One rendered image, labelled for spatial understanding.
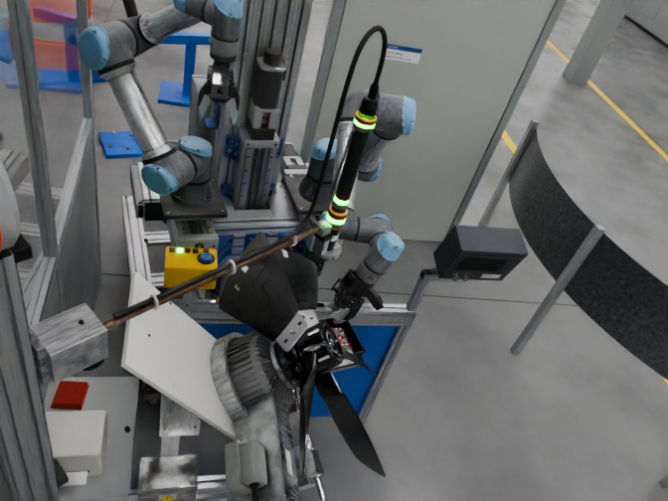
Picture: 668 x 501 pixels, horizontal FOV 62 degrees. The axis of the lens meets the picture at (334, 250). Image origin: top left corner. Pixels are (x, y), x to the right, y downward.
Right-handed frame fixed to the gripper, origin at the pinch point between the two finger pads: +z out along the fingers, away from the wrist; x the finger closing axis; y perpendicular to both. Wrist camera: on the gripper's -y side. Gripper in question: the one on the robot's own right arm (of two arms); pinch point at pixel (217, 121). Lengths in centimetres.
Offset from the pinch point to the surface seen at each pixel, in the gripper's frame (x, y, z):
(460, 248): -82, -20, 25
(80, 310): 25, -82, -10
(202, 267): 1.3, -18.8, 40.9
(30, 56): 45.1, -9.3, -17.1
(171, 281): 10, -19, 47
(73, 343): 25, -89, -10
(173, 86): 14, 306, 145
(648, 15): -812, 777, 122
